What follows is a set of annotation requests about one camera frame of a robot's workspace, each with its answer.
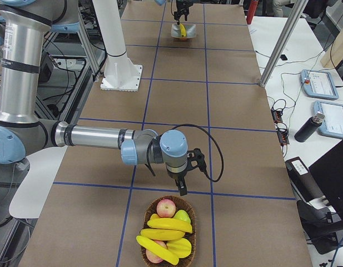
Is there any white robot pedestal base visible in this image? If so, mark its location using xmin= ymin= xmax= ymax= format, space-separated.
xmin=93 ymin=0 xmax=143 ymax=92

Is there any black water bottle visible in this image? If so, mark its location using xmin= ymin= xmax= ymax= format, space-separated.
xmin=294 ymin=111 xmax=325 ymax=142

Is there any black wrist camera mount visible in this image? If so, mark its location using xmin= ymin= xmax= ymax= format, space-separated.
xmin=186 ymin=148 xmax=207 ymax=174

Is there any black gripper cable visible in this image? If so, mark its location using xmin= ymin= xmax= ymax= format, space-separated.
xmin=168 ymin=123 xmax=224 ymax=183

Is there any grey square plate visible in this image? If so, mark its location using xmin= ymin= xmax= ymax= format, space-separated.
xmin=171 ymin=23 xmax=197 ymax=41

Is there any woven brown wicker basket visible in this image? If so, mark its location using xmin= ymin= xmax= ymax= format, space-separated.
xmin=143 ymin=195 xmax=197 ymax=267

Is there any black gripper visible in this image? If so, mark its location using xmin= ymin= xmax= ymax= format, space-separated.
xmin=173 ymin=1 xmax=191 ymax=21
xmin=166 ymin=164 xmax=187 ymax=196

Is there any aluminium frame post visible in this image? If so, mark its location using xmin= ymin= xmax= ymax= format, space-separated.
xmin=259 ymin=0 xmax=308 ymax=87

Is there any red pink apple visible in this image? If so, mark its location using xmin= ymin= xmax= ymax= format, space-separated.
xmin=156 ymin=199 xmax=176 ymax=218

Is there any yellow banana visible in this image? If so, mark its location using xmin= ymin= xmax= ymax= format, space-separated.
xmin=147 ymin=218 xmax=193 ymax=234
xmin=136 ymin=235 xmax=179 ymax=265
xmin=140 ymin=228 xmax=185 ymax=241
xmin=179 ymin=23 xmax=187 ymax=39

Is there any teach pendant tablet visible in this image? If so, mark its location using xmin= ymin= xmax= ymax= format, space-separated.
xmin=300 ymin=70 xmax=339 ymax=100
xmin=313 ymin=101 xmax=343 ymax=139

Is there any green pear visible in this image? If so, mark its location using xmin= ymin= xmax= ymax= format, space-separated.
xmin=173 ymin=210 xmax=191 ymax=224

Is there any black computer monitor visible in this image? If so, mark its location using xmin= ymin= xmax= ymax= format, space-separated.
xmin=310 ymin=139 xmax=343 ymax=219

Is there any red cylinder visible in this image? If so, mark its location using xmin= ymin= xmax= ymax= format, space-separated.
xmin=246 ymin=0 xmax=259 ymax=25

